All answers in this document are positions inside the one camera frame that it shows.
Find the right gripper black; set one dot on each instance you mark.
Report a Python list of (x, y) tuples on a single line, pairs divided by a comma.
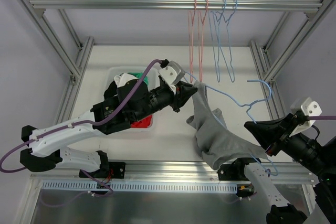
[(281, 139)]

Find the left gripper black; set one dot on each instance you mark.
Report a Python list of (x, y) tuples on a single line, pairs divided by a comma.
[(177, 97)]

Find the grey tank top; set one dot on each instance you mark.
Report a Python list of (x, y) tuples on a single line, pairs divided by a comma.
[(214, 143)]

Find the red tank top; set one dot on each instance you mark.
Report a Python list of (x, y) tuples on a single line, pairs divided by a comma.
[(144, 123)]

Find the pink hanger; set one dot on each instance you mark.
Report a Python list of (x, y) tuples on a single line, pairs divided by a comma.
[(191, 19), (200, 37)]

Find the white tank top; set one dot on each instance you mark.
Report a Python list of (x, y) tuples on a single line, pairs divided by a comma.
[(122, 79)]

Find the black tank top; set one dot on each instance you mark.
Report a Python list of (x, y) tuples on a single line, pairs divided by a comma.
[(111, 92)]

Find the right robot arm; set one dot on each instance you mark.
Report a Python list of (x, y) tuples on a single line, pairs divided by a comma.
[(320, 160)]

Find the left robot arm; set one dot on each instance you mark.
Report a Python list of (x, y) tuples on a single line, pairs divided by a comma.
[(121, 108)]

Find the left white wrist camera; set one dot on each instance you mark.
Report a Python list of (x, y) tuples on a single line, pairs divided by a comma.
[(171, 73)]

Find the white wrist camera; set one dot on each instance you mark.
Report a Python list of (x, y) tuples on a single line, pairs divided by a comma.
[(171, 73), (304, 108)]

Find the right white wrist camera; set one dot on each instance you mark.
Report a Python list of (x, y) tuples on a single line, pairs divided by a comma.
[(304, 108)]

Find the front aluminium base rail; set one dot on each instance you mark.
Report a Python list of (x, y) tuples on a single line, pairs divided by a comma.
[(186, 172)]

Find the aluminium hanging rail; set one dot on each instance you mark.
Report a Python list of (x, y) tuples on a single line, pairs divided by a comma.
[(308, 6)]

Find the white slotted cable duct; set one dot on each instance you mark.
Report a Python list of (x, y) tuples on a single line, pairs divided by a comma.
[(163, 187)]

